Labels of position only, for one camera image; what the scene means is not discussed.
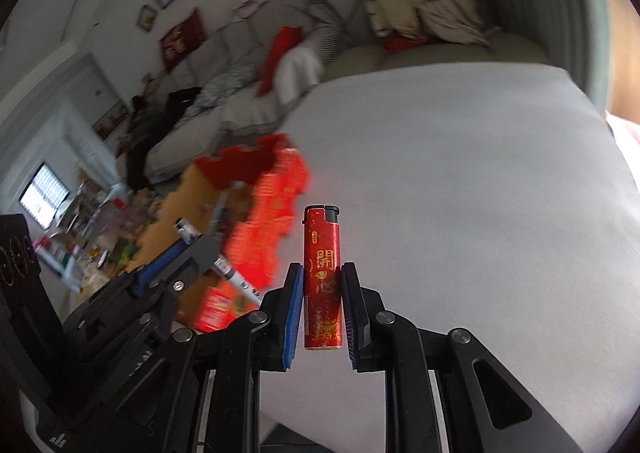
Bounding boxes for grey sofa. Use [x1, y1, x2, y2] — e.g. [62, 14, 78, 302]
[145, 0, 353, 179]

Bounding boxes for white pillow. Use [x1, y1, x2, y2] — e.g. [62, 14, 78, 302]
[274, 44, 325, 106]

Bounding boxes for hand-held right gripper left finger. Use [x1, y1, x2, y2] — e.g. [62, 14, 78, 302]
[100, 263, 305, 453]

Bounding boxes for red wall picture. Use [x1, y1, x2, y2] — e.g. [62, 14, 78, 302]
[91, 100, 132, 141]

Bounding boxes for dark clothes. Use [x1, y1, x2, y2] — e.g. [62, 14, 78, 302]
[124, 88, 202, 186]

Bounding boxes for small framed wall picture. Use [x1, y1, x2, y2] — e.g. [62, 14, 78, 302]
[137, 4, 159, 32]

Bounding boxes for window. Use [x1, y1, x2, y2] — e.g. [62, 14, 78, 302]
[19, 162, 71, 230]

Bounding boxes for clear black gel pen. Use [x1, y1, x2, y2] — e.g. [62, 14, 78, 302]
[173, 216, 264, 308]

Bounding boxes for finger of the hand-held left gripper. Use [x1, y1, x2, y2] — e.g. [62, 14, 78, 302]
[127, 275, 206, 334]
[75, 234, 223, 329]

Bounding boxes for red lighter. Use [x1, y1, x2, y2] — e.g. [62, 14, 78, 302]
[302, 205, 346, 352]

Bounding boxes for red wall hanging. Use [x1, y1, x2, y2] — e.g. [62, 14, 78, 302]
[159, 8, 207, 73]

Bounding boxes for brown wooden panel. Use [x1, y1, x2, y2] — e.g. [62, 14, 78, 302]
[602, 0, 640, 119]

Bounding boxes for pile of household clutter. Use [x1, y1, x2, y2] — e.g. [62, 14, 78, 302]
[32, 178, 168, 294]

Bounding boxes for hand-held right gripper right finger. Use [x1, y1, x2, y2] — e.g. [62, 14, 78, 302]
[341, 262, 583, 453]

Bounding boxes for red cardboard box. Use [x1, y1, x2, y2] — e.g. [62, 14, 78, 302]
[155, 133, 312, 334]

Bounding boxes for red cloth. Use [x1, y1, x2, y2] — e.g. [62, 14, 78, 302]
[384, 36, 430, 55]

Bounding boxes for red pillow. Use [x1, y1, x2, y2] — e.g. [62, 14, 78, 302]
[256, 26, 307, 97]

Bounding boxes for grey felt table cover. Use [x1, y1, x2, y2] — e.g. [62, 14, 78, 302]
[260, 62, 636, 453]

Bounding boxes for beige armchair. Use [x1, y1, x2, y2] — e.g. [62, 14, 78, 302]
[320, 0, 548, 84]

